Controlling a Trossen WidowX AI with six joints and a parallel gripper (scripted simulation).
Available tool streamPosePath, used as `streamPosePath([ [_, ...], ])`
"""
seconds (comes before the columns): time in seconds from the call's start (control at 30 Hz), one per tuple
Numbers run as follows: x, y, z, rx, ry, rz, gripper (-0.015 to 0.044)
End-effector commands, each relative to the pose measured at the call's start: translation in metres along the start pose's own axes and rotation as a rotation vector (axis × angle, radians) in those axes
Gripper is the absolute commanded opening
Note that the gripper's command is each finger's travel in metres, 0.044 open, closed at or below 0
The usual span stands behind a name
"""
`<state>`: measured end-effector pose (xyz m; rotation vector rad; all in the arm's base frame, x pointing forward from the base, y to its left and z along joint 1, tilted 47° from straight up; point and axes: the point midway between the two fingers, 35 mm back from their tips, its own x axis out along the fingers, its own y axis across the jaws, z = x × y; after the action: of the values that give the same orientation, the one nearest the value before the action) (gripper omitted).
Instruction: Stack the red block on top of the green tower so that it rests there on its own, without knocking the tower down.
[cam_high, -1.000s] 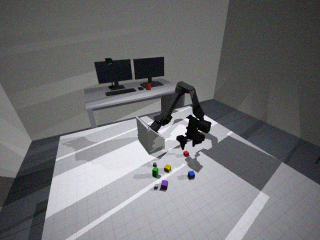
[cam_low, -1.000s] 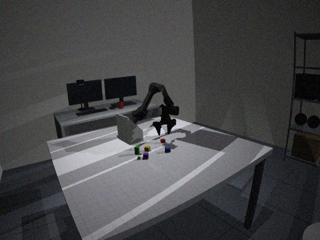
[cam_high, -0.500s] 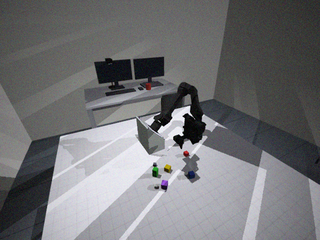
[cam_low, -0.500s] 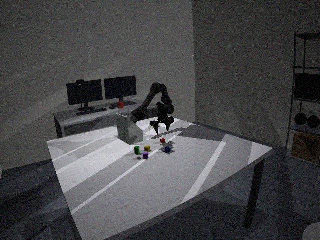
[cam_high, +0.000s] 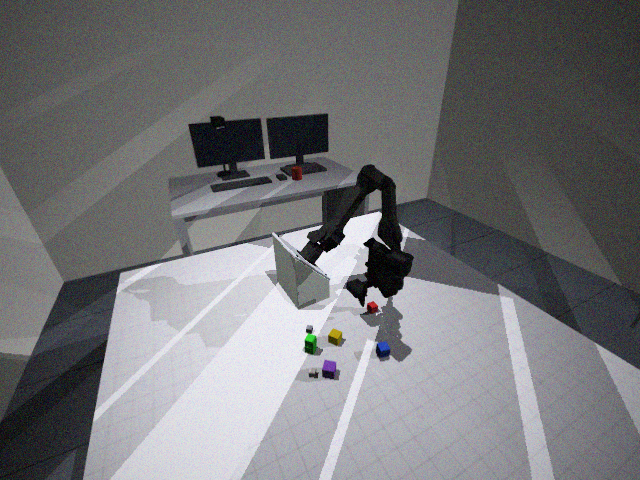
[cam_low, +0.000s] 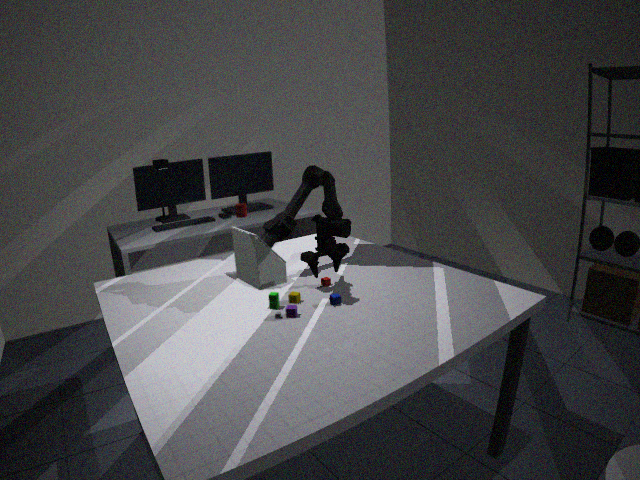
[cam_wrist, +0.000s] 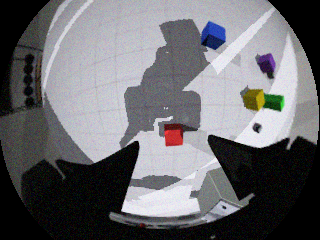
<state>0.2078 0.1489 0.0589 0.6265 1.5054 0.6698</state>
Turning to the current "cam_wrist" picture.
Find purple cube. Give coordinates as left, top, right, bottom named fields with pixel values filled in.
left=257, top=52, right=276, bottom=73

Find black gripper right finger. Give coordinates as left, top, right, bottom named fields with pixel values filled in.
left=208, top=135, right=289, bottom=201

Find red block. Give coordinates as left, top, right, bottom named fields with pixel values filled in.
left=164, top=123, right=183, bottom=147

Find yellow cube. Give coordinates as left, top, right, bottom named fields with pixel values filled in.
left=243, top=88, right=265, bottom=112

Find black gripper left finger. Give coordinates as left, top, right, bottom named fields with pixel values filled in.
left=55, top=141, right=140, bottom=213

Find blue cube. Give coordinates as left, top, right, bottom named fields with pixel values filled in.
left=201, top=21, right=225, bottom=49

